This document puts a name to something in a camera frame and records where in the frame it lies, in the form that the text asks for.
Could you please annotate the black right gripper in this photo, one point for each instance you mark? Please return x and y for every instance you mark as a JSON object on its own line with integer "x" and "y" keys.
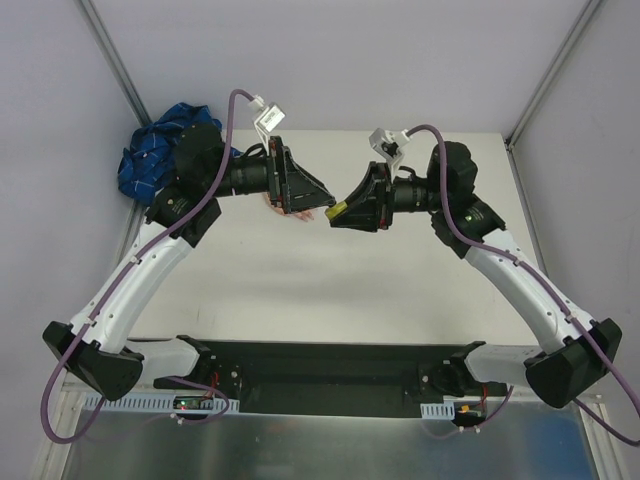
{"x": 382, "y": 196}

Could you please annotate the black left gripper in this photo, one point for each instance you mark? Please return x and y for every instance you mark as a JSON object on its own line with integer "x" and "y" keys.
{"x": 279, "y": 176}

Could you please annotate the yellow nail polish bottle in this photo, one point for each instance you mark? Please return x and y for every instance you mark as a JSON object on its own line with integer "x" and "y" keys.
{"x": 336, "y": 210}

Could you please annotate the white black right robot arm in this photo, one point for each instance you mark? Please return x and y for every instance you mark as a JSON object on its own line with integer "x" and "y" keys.
{"x": 573, "y": 349}

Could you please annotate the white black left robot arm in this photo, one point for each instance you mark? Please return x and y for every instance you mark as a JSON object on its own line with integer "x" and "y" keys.
{"x": 95, "y": 345}

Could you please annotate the mannequin hand with nails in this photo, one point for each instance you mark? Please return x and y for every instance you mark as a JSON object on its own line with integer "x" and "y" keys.
{"x": 306, "y": 215}

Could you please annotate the blue striped cloth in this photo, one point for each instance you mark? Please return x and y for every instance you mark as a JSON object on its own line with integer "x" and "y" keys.
{"x": 147, "y": 165}

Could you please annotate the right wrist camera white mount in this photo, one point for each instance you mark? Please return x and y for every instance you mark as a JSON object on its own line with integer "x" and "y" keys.
{"x": 390, "y": 146}

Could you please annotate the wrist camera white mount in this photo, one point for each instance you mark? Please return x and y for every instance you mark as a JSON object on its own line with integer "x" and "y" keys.
{"x": 390, "y": 146}
{"x": 266, "y": 118}

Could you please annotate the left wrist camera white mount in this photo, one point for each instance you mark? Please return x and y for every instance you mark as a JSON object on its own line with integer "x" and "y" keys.
{"x": 266, "y": 118}

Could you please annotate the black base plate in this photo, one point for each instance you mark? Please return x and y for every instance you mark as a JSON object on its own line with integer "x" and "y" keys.
{"x": 322, "y": 379}

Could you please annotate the right white slotted cable duct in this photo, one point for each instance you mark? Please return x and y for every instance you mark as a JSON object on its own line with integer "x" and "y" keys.
{"x": 444, "y": 411}

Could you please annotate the white slotted cable duct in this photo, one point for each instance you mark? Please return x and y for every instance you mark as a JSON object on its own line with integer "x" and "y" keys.
{"x": 171, "y": 403}
{"x": 444, "y": 411}

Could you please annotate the left aluminium frame post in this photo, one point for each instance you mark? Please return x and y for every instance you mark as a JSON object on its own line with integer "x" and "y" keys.
{"x": 107, "y": 47}

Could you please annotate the aluminium frame post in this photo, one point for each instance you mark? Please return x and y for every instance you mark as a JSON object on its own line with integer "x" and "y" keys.
{"x": 579, "y": 28}
{"x": 107, "y": 47}

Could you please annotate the right aluminium frame post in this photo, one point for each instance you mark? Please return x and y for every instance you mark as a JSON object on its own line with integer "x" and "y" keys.
{"x": 579, "y": 28}

